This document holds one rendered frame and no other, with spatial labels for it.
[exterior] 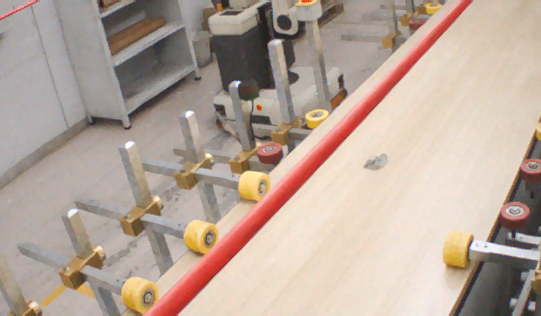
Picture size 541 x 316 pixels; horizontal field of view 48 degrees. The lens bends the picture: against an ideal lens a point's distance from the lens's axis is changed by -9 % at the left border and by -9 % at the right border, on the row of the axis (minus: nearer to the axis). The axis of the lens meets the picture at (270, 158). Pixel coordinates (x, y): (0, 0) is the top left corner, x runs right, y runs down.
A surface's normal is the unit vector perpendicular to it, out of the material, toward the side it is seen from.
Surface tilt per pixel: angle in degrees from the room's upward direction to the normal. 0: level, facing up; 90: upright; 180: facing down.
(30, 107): 90
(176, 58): 90
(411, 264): 0
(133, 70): 90
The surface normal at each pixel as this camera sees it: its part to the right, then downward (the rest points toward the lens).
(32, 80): 0.83, 0.13
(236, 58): -0.53, 0.49
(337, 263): -0.18, -0.86
